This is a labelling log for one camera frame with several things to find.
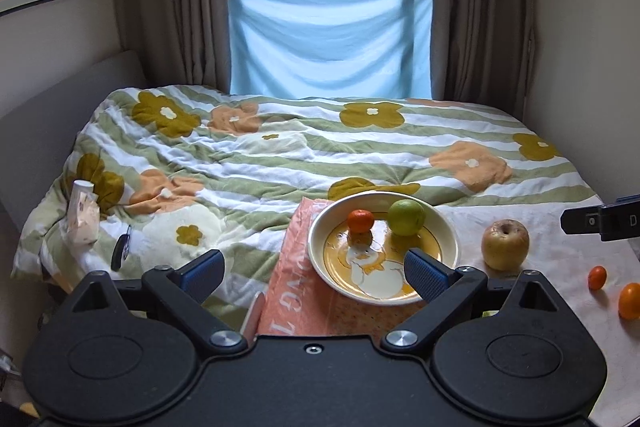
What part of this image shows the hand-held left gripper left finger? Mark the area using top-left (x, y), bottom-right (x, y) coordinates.
top-left (65, 249), bottom-right (248, 355)

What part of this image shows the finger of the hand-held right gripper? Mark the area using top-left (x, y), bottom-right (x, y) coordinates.
top-left (560, 205), bottom-right (605, 236)

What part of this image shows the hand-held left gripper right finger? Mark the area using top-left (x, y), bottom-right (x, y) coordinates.
top-left (381, 248), bottom-right (565, 355)

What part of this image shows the yellow apple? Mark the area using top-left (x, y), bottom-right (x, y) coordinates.
top-left (481, 219), bottom-right (530, 272)

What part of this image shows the large orange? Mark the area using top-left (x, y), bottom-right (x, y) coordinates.
top-left (618, 283), bottom-right (640, 321)

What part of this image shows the cream yellow bowl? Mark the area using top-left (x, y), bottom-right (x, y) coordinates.
top-left (307, 190), bottom-right (459, 306)

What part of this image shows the green apple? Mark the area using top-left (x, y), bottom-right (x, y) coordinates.
top-left (388, 199), bottom-right (427, 237)

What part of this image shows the small tangerine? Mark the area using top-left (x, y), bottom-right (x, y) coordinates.
top-left (347, 209), bottom-right (375, 235)

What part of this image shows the black key fob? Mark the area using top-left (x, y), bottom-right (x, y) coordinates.
top-left (111, 224), bottom-right (133, 272)

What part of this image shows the pink printed cloth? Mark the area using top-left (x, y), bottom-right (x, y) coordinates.
top-left (257, 197), bottom-right (436, 338)

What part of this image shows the pale bed sheet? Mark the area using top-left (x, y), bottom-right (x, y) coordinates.
top-left (435, 197), bottom-right (640, 427)

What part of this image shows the floral striped blanket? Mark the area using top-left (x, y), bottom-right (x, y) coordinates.
top-left (11, 84), bottom-right (598, 333)

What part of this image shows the grey headboard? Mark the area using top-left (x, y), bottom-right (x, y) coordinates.
top-left (0, 50), bottom-right (146, 218)

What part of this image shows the light blue window cloth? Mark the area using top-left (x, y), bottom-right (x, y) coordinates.
top-left (227, 0), bottom-right (434, 100)

